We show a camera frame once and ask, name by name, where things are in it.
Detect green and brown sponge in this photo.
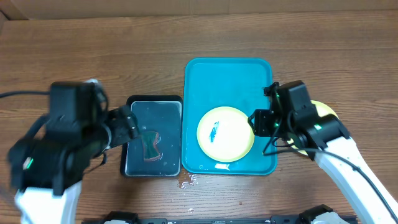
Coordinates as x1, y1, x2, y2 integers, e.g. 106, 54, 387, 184
141, 131, 162, 162

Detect yellow-green plate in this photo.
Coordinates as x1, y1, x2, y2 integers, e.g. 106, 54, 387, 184
286, 100, 338, 156
197, 106, 254, 162

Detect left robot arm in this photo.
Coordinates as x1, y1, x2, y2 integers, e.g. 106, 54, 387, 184
8, 105, 139, 223

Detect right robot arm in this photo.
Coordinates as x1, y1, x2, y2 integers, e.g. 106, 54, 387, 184
248, 108, 397, 223

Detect black water tray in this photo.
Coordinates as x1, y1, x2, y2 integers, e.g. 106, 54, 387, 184
120, 95, 182, 177

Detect yellow-green plate top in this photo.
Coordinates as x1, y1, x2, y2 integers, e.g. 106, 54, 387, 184
197, 106, 254, 162

